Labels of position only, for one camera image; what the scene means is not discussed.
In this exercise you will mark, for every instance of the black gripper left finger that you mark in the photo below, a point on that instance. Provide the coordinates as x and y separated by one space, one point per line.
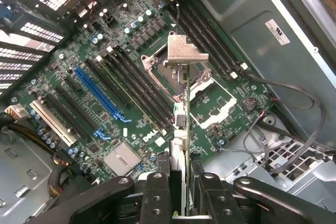
155 197

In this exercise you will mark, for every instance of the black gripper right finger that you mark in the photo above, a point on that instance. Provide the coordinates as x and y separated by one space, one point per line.
212 200

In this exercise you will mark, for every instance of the silver chipset heatsink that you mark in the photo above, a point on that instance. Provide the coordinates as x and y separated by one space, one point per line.
122 158

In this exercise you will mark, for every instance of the green Dell motherboard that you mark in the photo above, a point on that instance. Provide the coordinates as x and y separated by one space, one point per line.
236 121

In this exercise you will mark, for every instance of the coin cell battery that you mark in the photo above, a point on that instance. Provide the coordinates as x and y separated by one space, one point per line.
248 104

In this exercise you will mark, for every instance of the blue expansion slot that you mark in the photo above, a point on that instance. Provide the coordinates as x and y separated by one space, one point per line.
97 91

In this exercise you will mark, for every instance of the white expansion slot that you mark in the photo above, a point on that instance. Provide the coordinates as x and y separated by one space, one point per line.
52 123

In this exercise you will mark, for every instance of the open PC case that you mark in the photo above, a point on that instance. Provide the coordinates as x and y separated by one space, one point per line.
236 11

